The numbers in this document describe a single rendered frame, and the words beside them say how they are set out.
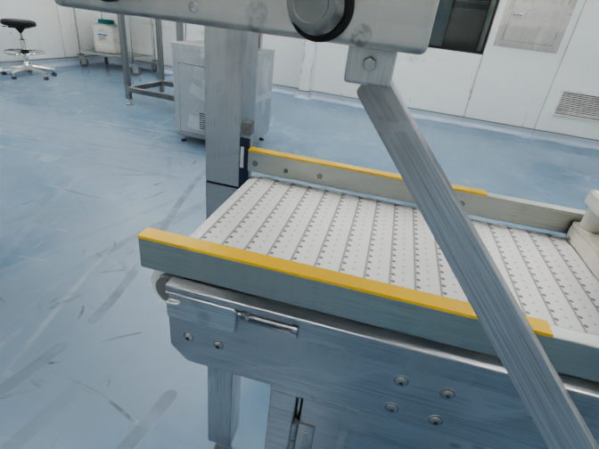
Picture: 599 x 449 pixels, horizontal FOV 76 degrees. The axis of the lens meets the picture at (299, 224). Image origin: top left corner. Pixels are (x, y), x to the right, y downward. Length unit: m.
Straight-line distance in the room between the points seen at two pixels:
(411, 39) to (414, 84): 5.35
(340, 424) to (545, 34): 5.32
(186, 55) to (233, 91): 2.66
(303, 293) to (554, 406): 0.18
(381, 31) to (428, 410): 0.32
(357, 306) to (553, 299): 0.22
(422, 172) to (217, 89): 0.41
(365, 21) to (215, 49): 0.40
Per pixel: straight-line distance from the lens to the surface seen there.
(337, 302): 0.32
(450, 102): 5.59
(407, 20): 0.22
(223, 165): 0.63
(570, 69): 5.73
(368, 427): 0.52
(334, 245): 0.43
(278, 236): 0.43
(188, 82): 3.27
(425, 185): 0.25
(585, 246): 0.57
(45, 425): 1.37
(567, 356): 0.36
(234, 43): 0.58
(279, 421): 0.54
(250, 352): 0.40
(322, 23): 0.20
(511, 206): 0.59
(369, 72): 0.26
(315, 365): 0.38
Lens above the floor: 1.05
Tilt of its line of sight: 29 degrees down
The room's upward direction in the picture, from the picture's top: 7 degrees clockwise
